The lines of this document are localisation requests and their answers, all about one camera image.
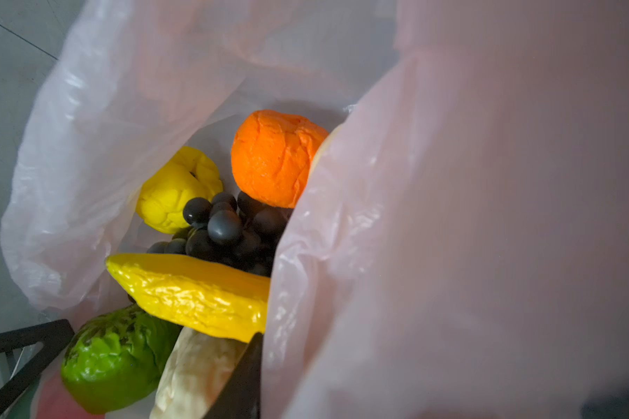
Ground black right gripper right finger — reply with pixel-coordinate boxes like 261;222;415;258
204;333;264;419

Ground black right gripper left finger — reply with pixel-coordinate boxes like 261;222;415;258
0;319;74;418

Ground pink plastic shopping bag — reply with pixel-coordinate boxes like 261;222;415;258
0;1;629;418

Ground beige fake fruit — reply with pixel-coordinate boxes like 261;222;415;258
150;328;246;419

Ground green fake apple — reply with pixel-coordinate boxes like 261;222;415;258
60;304;182;415

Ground yellow fake banana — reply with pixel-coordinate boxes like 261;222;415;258
106;253;270;343

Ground black fake grapes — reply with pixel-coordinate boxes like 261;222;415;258
147;192;291;278

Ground yellow fake lemon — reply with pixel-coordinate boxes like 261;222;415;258
136;147;224;234

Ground orange fake orange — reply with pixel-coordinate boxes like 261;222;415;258
231;109;328;209

